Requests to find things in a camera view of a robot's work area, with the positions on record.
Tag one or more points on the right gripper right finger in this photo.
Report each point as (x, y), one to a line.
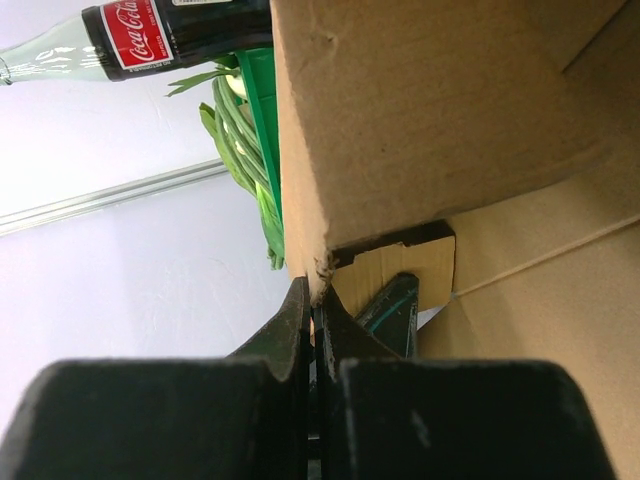
(385, 417)

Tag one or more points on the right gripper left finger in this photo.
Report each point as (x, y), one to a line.
(243, 416)

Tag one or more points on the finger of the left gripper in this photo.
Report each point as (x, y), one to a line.
(391, 316)

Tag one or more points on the small cardboard box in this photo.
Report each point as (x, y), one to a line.
(517, 123)

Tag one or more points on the long green beans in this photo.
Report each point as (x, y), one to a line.
(237, 142)

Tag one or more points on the white radish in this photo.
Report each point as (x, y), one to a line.
(236, 83)

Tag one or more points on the green plastic tray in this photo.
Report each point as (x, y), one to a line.
(258, 72)

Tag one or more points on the large green leaf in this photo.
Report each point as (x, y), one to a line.
(220, 70)

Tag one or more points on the cola glass bottle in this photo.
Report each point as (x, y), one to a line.
(122, 40)

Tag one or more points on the aluminium frame rail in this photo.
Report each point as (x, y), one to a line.
(98, 200)

